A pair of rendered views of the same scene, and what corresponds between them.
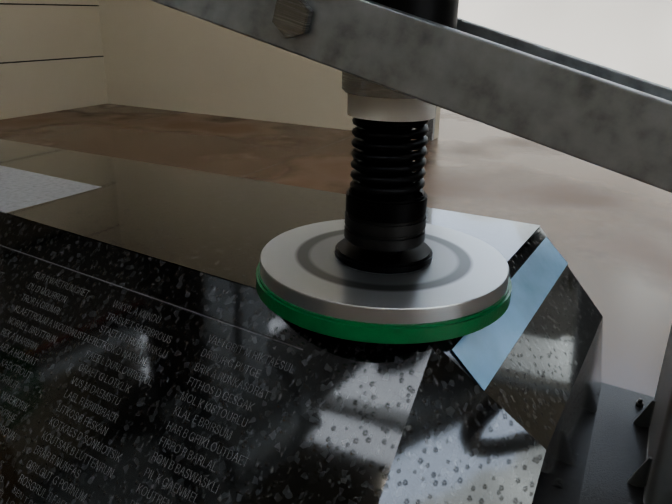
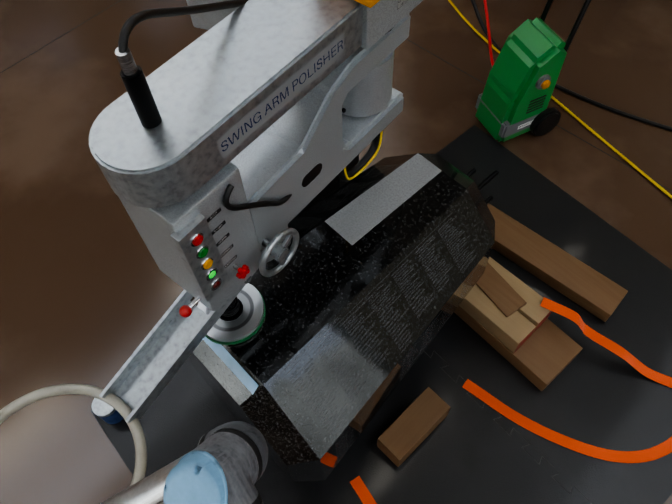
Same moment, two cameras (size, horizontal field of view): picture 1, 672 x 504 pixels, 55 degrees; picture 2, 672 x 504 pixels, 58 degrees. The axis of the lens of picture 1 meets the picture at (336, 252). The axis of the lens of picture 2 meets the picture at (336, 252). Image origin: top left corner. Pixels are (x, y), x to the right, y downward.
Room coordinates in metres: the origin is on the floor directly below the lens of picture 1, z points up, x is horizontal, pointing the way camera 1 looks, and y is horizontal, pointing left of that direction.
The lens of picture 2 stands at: (1.15, -0.72, 2.55)
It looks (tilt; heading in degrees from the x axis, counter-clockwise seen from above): 59 degrees down; 111
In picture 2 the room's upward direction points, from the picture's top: 4 degrees counter-clockwise
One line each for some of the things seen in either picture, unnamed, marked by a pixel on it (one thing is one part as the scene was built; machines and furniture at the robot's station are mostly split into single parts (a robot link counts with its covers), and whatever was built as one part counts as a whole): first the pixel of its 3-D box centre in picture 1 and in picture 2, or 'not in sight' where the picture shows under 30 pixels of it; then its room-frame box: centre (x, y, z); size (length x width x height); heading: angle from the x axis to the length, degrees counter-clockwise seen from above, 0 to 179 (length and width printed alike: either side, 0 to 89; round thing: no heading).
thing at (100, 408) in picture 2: not in sight; (109, 408); (-0.05, -0.31, 0.08); 0.10 x 0.10 x 0.13
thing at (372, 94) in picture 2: not in sight; (359, 71); (0.77, 0.57, 1.32); 0.19 x 0.19 x 0.20
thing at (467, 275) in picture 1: (382, 262); (230, 310); (0.53, -0.04, 0.82); 0.21 x 0.21 x 0.01
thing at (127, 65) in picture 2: not in sight; (138, 88); (0.53, -0.04, 1.76); 0.04 x 0.04 x 0.17
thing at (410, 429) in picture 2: not in sight; (413, 426); (1.17, -0.02, 0.07); 0.30 x 0.12 x 0.12; 61
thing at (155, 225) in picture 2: not in sight; (218, 206); (0.56, 0.03, 1.30); 0.36 x 0.22 x 0.45; 68
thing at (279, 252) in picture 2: not in sight; (269, 245); (0.68, 0.03, 1.18); 0.15 x 0.10 x 0.15; 68
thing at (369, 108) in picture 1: (392, 92); not in sight; (0.53, -0.04, 0.97); 0.07 x 0.07 x 0.04
